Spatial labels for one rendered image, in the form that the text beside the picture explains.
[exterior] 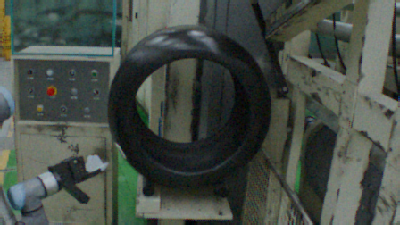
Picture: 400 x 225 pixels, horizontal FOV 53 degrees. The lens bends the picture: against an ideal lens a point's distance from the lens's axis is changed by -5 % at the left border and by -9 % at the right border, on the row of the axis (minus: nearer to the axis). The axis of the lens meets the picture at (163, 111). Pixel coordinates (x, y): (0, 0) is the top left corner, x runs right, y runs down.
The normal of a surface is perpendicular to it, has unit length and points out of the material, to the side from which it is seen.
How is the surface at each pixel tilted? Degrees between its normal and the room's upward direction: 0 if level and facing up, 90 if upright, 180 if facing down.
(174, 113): 90
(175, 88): 90
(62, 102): 90
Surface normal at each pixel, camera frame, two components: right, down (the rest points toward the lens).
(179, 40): -0.11, -0.51
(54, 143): 0.02, 0.28
